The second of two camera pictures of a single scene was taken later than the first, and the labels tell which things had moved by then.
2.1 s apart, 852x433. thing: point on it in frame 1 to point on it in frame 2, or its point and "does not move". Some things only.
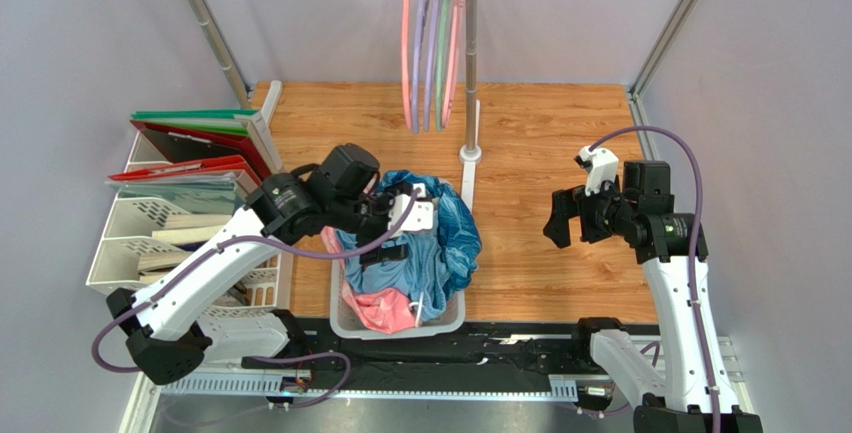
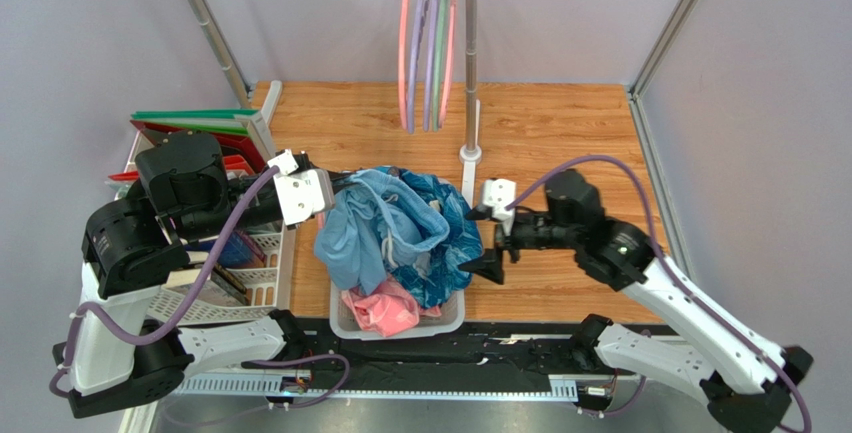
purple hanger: (418, 50) does not move
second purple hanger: (431, 50) does not move
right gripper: (585, 214) to (501, 241)
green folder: (225, 120) does not move
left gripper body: (368, 218) to (308, 166)
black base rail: (512, 360) does not move
